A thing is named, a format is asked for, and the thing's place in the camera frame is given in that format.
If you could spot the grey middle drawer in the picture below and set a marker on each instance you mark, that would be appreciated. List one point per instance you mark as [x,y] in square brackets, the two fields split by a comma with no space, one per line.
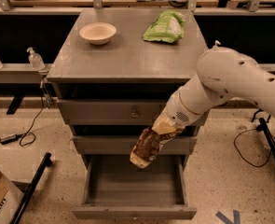
[123,145]

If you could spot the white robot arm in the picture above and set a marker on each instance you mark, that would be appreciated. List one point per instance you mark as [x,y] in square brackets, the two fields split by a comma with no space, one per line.
[222,74]

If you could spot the brown chip bag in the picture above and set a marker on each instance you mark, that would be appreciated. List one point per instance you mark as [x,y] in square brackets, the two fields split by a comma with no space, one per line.
[149,144]

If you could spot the grey shelf rail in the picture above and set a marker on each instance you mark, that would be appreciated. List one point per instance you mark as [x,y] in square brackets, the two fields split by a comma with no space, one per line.
[21,73]

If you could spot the white paper bowl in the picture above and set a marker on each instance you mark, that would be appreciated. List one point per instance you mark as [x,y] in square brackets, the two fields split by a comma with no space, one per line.
[98,33]

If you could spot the white pump bottle right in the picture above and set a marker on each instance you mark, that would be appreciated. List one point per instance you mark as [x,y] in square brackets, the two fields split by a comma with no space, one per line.
[216,43]

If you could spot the grey wooden drawer cabinet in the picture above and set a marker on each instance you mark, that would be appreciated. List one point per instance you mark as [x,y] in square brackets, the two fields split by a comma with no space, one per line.
[125,68]

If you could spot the grey top drawer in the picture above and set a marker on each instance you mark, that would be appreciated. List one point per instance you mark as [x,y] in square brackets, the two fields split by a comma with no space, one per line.
[110,112]

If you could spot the cardboard box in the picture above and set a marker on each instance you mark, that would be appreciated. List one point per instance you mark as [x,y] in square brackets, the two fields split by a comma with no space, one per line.
[10,199]

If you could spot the open grey bottom drawer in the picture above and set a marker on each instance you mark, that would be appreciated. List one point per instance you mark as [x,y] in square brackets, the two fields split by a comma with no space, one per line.
[116,189]

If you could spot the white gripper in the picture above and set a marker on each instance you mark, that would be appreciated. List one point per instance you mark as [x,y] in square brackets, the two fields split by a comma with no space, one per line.
[176,112]

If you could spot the clear pump sanitizer bottle left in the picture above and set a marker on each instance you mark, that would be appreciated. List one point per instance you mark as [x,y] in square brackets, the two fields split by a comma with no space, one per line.
[35,59]

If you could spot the green chip bag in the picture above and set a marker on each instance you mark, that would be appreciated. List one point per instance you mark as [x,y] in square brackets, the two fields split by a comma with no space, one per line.
[168,27]

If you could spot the black power adapter with cable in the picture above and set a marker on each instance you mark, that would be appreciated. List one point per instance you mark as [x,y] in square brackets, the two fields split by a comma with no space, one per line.
[19,137]

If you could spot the black pole on floor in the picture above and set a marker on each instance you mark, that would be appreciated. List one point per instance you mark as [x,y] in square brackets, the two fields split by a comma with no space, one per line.
[46,162]

